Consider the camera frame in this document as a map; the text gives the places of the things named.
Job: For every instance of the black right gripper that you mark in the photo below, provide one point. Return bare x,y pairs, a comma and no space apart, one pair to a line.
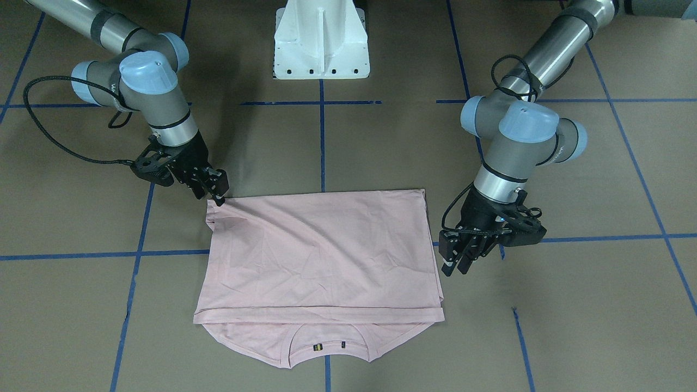
191,156

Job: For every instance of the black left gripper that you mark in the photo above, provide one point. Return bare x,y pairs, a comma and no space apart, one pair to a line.
479,213

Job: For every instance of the pink t-shirt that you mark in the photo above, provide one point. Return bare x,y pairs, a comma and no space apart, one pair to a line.
296,276

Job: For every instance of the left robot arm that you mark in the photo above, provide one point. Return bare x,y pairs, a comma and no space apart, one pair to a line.
631,82

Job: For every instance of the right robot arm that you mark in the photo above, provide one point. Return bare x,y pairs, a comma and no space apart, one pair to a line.
142,77

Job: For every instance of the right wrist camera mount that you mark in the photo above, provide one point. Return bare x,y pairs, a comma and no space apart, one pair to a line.
152,164

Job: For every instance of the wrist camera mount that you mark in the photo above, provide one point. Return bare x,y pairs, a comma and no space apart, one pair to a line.
152,164
522,225

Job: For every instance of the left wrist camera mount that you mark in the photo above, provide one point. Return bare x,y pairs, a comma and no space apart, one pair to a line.
522,225

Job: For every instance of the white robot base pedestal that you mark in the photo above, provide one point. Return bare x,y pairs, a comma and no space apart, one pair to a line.
321,40

